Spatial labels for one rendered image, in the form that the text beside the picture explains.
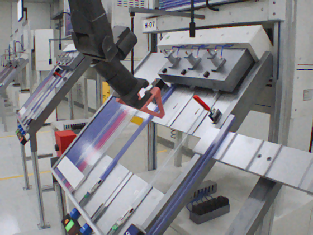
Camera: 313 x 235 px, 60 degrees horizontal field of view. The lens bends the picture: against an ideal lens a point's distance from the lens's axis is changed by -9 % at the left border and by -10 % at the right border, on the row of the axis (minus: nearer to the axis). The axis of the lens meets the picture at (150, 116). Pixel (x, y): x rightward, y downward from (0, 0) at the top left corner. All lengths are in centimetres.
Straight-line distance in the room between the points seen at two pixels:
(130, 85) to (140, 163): 177
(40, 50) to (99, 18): 474
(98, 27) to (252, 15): 51
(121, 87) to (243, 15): 47
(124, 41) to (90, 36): 12
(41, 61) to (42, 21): 436
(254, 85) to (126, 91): 37
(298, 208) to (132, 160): 147
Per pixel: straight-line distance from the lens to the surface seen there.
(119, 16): 222
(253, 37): 88
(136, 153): 238
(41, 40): 533
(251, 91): 85
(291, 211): 126
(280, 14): 89
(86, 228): 91
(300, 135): 259
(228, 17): 101
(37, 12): 960
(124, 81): 68
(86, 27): 60
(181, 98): 99
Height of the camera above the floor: 120
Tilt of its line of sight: 11 degrees down
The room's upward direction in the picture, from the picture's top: straight up
